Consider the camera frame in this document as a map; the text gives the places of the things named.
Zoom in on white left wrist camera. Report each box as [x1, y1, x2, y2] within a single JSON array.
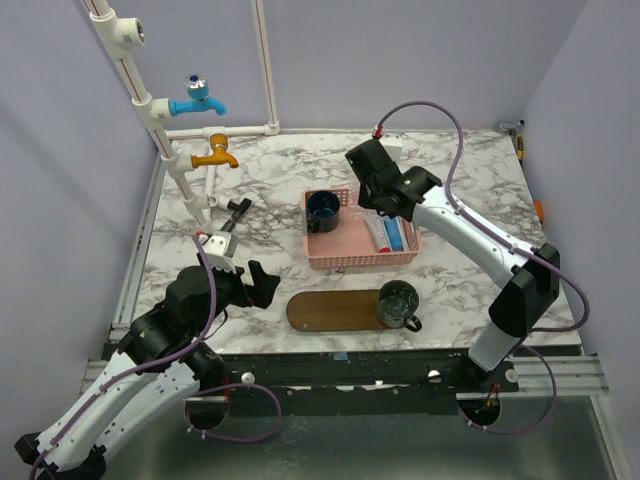
[[199, 230, 238, 273]]

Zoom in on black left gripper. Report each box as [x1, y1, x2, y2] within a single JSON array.
[[190, 251, 281, 337]]

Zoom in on orange plastic faucet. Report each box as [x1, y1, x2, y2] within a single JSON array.
[[191, 133, 239, 169]]

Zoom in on black t-handle valve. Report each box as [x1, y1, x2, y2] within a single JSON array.
[[221, 198, 252, 232]]

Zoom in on orange clip on wall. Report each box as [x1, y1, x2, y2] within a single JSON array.
[[534, 200, 544, 222]]

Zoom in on dark blue mug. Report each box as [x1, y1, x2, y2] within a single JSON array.
[[306, 190, 341, 233]]

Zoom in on pink perforated plastic basket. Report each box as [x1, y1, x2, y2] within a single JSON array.
[[301, 187, 422, 270]]

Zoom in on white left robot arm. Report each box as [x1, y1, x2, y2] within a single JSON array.
[[14, 261, 281, 479]]

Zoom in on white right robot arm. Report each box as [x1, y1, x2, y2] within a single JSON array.
[[346, 139, 560, 392]]

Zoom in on blue plastic faucet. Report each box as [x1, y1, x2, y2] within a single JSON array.
[[169, 74, 227, 117]]

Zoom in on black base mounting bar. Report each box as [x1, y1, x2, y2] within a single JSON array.
[[184, 349, 519, 428]]

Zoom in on brown oval wooden tray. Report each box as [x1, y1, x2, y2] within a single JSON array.
[[286, 290, 389, 333]]

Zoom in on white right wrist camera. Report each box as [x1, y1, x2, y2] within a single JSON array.
[[380, 135, 403, 162]]

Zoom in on white pvc pipe frame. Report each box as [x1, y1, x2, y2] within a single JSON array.
[[83, 1, 281, 232]]

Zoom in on dark green ceramic mug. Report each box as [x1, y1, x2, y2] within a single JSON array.
[[376, 280, 422, 333]]

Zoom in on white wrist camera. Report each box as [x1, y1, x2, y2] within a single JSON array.
[[380, 135, 403, 162], [199, 230, 238, 273]]

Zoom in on yellow black tool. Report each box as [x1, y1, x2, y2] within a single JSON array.
[[515, 119, 525, 163]]

